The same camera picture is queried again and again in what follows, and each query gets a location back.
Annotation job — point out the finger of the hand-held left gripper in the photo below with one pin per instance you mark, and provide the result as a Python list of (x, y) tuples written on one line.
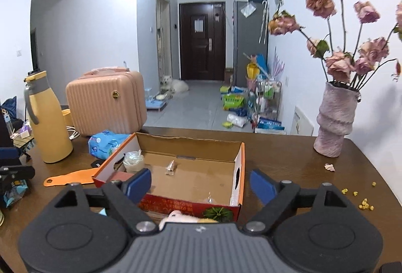
[(8, 154), (18, 172)]

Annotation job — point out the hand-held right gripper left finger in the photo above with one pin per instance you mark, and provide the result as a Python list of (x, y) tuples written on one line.
[(139, 185)]

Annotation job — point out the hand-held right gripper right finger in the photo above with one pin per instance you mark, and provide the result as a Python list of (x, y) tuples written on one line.
[(262, 186)]

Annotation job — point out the orange cardboard box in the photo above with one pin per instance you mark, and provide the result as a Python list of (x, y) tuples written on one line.
[(188, 178)]

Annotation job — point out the white and yellow plush toy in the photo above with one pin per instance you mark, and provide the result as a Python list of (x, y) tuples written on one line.
[(182, 219)]

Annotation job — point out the blue snack packet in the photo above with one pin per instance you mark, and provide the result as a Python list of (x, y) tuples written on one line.
[(14, 194)]

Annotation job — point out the clear plastic bag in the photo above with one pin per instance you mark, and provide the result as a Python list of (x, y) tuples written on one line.
[(133, 161)]

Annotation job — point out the small candy wrapper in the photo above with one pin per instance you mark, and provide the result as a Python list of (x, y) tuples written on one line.
[(171, 167)]

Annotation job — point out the small black object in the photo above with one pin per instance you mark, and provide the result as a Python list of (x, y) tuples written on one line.
[(96, 164)]

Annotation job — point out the yellow thermos jug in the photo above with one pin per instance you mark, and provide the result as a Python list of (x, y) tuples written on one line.
[(50, 122)]

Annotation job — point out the blue tissue packet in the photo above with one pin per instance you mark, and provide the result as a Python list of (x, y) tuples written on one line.
[(105, 144)]

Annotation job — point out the blue flat box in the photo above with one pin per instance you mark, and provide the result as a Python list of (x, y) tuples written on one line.
[(270, 126)]

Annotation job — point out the yellow cup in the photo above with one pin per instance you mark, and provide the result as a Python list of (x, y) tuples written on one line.
[(66, 117)]

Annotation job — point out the crumpled paper scrap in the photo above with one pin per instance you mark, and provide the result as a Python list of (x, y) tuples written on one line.
[(329, 167)]

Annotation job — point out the white paper roll pack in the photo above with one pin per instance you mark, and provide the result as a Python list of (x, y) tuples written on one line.
[(237, 119)]

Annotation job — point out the white leaning panel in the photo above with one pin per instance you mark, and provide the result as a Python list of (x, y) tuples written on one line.
[(303, 122)]

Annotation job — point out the pet feeding bowl stand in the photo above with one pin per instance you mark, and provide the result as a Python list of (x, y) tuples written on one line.
[(156, 102)]

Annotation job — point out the pink ribbed suitcase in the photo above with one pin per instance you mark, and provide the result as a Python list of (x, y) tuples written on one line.
[(106, 103)]

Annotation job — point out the green packet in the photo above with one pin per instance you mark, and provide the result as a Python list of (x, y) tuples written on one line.
[(234, 101)]

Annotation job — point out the pink ceramic vase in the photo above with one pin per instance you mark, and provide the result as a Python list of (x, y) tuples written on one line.
[(336, 119)]

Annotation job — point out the scattered yellow crumbs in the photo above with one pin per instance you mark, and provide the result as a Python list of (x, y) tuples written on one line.
[(366, 204)]

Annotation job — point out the white dog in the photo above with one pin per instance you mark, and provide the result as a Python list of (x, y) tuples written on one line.
[(176, 85)]

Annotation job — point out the dried pink roses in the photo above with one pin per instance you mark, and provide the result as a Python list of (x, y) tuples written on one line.
[(340, 64)]

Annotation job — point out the grey refrigerator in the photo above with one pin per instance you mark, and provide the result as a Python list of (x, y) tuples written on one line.
[(248, 40)]

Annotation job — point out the light interior door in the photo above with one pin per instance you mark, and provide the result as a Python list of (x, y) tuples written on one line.
[(163, 40)]

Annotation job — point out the dark entrance door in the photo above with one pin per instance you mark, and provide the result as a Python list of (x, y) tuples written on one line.
[(202, 46)]

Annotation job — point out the white umbrella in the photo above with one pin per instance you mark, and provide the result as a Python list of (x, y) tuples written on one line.
[(263, 21)]

